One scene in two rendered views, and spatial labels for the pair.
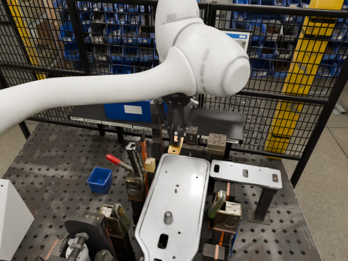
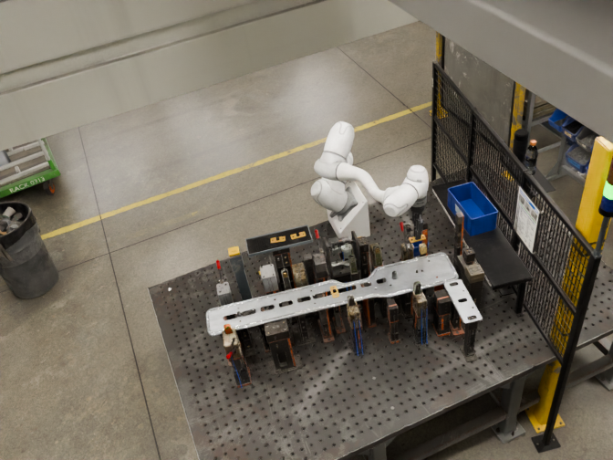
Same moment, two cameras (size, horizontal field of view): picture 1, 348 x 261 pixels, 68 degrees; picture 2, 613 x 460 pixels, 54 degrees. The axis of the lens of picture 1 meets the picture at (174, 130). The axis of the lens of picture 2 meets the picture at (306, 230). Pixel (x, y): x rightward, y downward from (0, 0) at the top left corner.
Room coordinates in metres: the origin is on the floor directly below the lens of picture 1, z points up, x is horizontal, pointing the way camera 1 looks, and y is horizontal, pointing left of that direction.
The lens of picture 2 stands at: (-0.60, -1.99, 3.44)
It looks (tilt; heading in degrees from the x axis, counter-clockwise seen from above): 42 degrees down; 72
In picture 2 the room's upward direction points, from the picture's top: 10 degrees counter-clockwise
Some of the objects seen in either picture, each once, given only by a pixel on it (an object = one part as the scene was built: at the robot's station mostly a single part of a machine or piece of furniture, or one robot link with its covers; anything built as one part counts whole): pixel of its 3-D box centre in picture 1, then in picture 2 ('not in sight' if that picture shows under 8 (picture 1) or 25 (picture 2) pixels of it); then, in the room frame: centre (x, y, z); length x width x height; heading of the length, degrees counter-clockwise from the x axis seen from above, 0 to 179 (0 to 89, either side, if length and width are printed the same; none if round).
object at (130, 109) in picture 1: (137, 101); (471, 208); (1.11, 0.19, 1.09); 0.30 x 0.17 x 0.13; 82
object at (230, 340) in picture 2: not in sight; (237, 358); (-0.45, 0.04, 0.88); 0.15 x 0.11 x 0.36; 78
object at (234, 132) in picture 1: (156, 116); (477, 228); (1.08, 0.09, 1.01); 0.90 x 0.22 x 0.03; 78
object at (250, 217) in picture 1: (265, 200); (470, 336); (0.69, -0.41, 0.84); 0.11 x 0.06 x 0.29; 78
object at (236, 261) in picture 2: not in sight; (242, 279); (-0.24, 0.53, 0.92); 0.08 x 0.08 x 0.44; 78
